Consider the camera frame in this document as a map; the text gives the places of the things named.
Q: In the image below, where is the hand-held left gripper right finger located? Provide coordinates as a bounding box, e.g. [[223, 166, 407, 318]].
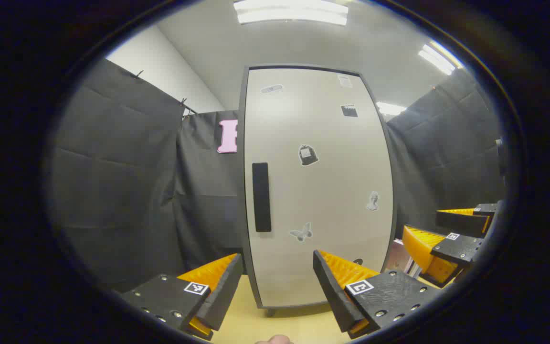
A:
[[312, 249, 443, 341]]

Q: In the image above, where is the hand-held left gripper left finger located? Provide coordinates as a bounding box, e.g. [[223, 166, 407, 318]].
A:
[[121, 253, 244, 341]]

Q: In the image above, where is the black door handle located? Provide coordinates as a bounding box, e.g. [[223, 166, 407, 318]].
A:
[[252, 162, 272, 233]]

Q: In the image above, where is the dark grey cabinet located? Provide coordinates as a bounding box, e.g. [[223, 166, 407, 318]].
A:
[[237, 64, 398, 317]]

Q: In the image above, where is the long ceiling light panel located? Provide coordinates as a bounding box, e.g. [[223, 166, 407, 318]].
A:
[[233, 0, 349, 26], [376, 101, 407, 116], [417, 41, 464, 76]]

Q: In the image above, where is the stack of books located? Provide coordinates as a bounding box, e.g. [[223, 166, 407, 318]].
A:
[[386, 239, 421, 278]]

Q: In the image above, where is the black backdrop cloth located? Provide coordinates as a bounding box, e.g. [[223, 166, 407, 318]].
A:
[[48, 57, 247, 293], [385, 67, 508, 239]]

